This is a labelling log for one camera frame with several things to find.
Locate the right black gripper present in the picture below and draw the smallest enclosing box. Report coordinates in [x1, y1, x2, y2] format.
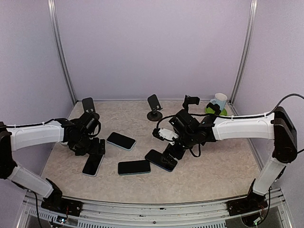
[160, 130, 197, 166]

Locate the left aluminium frame post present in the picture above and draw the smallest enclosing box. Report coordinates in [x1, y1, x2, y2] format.
[47, 0, 77, 105]

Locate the black clamp phone stand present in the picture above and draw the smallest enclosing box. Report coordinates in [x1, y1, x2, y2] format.
[182, 95, 200, 112]

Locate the white blue mug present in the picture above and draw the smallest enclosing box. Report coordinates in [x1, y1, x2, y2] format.
[209, 93, 228, 111]

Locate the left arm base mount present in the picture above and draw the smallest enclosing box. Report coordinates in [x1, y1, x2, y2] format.
[41, 198, 83, 217]

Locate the phone with teal case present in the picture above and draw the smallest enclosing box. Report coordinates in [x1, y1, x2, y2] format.
[118, 160, 151, 175]

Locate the front aluminium rail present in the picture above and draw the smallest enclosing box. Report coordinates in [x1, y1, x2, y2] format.
[14, 189, 294, 228]

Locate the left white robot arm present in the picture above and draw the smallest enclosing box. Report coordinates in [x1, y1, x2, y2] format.
[0, 112, 105, 211]

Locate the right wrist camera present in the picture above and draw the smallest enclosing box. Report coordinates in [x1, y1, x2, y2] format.
[152, 128, 179, 145]

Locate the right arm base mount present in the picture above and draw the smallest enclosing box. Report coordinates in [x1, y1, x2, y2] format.
[227, 198, 268, 216]

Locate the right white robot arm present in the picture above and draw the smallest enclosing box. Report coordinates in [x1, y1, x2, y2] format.
[152, 96, 300, 211]

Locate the folding phone stand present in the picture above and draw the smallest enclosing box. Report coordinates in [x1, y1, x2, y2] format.
[147, 94, 162, 122]
[82, 97, 100, 120]

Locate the phone with dark-blue case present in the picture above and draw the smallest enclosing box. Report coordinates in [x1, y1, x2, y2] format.
[145, 150, 176, 172]

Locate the green saucer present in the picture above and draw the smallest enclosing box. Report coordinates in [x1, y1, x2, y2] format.
[205, 105, 228, 116]

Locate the phone with lilac case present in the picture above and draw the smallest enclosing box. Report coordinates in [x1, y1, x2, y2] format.
[82, 154, 104, 177]

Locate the black clamp stand right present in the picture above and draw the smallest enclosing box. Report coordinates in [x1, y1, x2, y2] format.
[205, 102, 221, 115]

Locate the right aluminium frame post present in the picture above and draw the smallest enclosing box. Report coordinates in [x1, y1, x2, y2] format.
[229, 0, 258, 105]

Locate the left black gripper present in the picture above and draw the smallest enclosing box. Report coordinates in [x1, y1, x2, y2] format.
[71, 133, 105, 156]

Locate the phone with light-blue case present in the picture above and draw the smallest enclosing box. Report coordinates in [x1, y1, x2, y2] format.
[106, 132, 136, 151]

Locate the aluminium frame post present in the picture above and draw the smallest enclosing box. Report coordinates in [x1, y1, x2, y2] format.
[229, 0, 258, 105]
[47, 0, 77, 105]

